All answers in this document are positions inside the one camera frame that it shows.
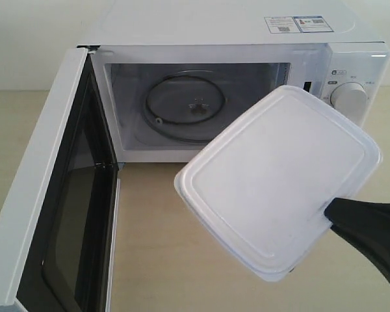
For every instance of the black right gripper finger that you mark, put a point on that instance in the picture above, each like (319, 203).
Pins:
(365, 226)

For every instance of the white lidded plastic container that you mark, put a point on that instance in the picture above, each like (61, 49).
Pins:
(261, 186)

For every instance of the white microwave door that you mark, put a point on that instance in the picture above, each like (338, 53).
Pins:
(58, 221)

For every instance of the white microwave oven body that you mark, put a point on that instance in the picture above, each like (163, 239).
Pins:
(142, 41)

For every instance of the upper white power knob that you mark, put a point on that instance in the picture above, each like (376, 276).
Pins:
(349, 95)

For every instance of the glass turntable plate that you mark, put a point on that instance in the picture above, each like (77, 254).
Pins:
(184, 98)

